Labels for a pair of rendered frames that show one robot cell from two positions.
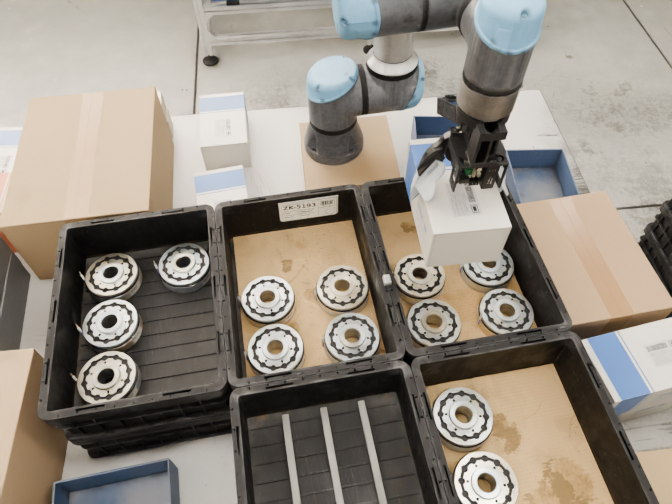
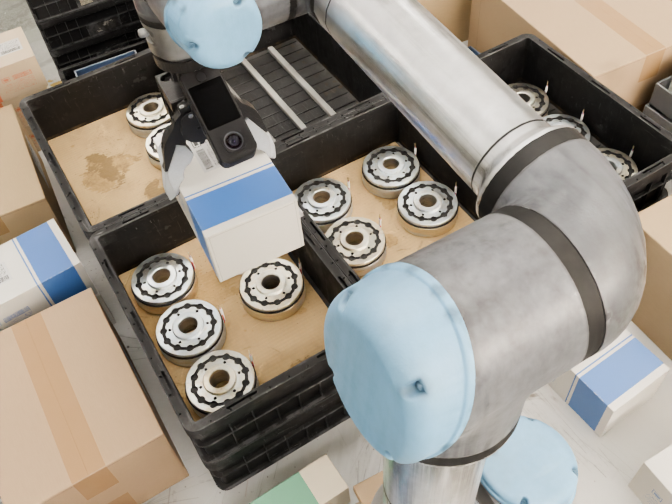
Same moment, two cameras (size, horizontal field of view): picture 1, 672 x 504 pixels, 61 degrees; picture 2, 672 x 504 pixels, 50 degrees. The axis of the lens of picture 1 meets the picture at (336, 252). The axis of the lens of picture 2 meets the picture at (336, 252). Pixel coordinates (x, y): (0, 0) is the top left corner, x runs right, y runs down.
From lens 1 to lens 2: 1.31 m
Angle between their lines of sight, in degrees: 73
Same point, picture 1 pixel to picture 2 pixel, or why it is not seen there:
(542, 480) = (125, 172)
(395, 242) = (317, 336)
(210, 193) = (615, 345)
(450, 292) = (232, 297)
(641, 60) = not seen: outside the picture
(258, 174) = (605, 474)
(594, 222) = (37, 446)
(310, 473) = (316, 117)
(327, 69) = (537, 458)
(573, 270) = (78, 356)
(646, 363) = (12, 262)
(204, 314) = not seen: hidden behind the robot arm
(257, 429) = not seen: hidden behind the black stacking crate
